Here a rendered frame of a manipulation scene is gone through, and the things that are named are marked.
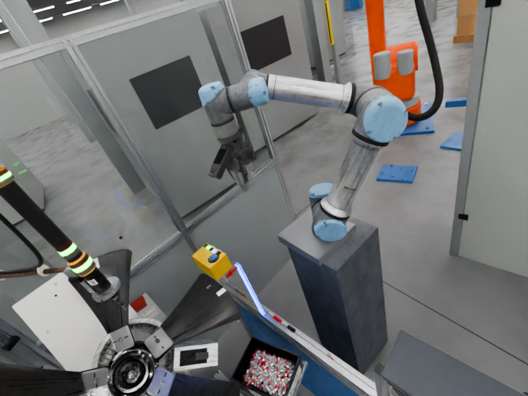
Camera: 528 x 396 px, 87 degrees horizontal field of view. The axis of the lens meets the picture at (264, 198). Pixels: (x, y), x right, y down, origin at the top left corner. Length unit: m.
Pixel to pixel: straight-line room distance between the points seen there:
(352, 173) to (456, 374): 0.55
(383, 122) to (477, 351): 1.64
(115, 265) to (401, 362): 0.81
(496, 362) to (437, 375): 1.47
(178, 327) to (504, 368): 1.76
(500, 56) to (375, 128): 1.06
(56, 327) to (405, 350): 1.09
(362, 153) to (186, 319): 0.77
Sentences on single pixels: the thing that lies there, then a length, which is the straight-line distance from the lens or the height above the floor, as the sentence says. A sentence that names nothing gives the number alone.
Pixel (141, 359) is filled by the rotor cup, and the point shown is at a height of 1.23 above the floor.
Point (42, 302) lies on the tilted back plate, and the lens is 1.29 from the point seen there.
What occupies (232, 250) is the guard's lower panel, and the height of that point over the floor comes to 0.61.
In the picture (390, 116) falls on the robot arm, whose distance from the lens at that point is 0.85.
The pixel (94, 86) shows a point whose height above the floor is 1.85.
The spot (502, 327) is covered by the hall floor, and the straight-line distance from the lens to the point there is 2.31.
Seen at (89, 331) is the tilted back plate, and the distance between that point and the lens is 1.26.
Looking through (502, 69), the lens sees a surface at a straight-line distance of 1.84.
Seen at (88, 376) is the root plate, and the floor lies 1.25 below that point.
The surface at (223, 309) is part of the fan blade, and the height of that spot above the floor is 1.15.
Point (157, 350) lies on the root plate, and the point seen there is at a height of 1.19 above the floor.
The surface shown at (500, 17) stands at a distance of 1.79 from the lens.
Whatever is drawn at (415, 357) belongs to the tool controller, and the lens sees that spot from 0.74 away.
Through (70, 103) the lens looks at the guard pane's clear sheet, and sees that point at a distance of 1.46.
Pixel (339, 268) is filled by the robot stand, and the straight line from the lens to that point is 1.19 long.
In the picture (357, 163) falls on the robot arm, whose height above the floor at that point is 1.45.
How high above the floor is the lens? 1.92
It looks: 33 degrees down
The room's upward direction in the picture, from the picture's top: 20 degrees counter-clockwise
